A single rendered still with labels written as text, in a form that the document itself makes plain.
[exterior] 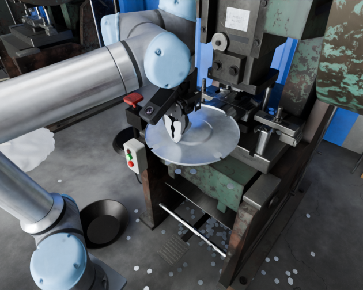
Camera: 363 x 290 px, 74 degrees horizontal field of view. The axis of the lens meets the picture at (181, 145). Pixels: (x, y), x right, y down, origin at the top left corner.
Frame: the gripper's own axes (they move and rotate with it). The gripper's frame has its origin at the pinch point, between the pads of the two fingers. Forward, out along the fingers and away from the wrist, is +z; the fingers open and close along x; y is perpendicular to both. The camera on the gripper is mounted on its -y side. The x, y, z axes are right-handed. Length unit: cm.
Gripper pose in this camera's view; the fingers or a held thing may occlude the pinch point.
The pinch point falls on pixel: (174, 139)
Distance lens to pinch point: 69.4
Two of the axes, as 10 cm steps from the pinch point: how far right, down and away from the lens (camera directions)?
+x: -7.5, -4.3, 5.0
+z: 0.0, 7.6, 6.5
